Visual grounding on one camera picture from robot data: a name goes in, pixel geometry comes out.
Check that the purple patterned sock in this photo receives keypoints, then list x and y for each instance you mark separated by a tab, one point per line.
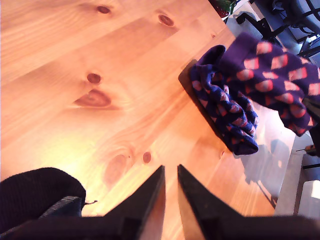
275	82
225	112

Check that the pale white box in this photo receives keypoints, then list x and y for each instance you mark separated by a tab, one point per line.
311	197

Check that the grey dark-toed sock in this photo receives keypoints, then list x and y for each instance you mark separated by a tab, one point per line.
30	192

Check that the black office chair base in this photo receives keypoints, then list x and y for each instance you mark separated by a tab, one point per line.
262	25

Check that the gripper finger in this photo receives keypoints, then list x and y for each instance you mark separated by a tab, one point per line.
145	200
200	202
315	125

